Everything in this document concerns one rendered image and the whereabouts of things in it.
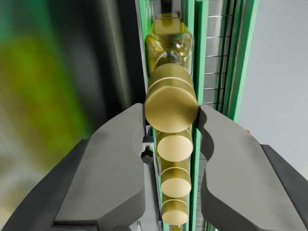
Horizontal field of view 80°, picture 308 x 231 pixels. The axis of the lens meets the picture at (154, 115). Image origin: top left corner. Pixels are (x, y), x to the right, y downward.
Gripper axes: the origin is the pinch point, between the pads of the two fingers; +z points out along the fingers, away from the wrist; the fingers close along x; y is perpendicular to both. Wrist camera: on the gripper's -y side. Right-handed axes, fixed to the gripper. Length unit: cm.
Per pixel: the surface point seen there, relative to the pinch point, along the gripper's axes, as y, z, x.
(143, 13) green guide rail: -4.3, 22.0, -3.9
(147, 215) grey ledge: 66, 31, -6
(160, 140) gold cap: 4.8, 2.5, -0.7
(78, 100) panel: 5.0, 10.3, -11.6
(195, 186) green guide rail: 36.5, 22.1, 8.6
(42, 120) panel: 3.5, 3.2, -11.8
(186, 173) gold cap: 10.1, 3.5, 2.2
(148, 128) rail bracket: 22.2, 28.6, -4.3
